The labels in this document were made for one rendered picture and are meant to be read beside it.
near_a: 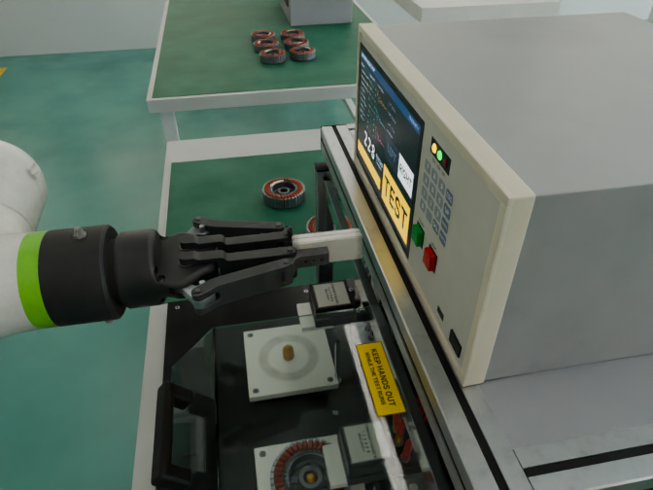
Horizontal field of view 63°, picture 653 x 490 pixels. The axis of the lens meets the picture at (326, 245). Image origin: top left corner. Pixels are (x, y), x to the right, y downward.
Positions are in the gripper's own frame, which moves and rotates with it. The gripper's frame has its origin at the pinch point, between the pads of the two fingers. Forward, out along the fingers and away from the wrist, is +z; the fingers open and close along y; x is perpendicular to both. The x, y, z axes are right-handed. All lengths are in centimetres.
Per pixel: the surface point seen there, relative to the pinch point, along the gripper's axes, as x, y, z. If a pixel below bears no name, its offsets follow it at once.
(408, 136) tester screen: 8.3, -6.4, 9.9
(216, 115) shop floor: -120, -309, -19
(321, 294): -26.2, -20.8, 3.0
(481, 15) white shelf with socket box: 0, -81, 52
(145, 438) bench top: -43, -11, -28
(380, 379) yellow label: -11.6, 8.5, 4.1
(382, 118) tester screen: 6.1, -16.1, 9.9
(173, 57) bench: -44, -200, -30
